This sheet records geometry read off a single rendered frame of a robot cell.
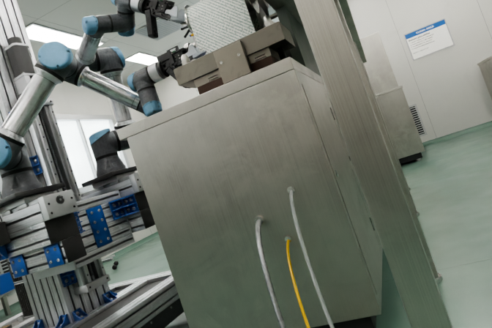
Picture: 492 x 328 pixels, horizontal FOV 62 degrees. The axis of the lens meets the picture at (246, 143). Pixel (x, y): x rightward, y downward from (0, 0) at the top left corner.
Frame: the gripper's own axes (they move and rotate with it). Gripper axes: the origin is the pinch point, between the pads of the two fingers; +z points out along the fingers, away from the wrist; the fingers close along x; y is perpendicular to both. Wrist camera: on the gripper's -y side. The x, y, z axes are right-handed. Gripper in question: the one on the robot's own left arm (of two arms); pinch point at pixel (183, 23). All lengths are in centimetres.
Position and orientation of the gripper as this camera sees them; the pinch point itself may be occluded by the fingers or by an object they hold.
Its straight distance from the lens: 174.4
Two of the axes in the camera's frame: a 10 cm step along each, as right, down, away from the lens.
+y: 3.2, -9.3, -1.7
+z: 8.9, 3.6, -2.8
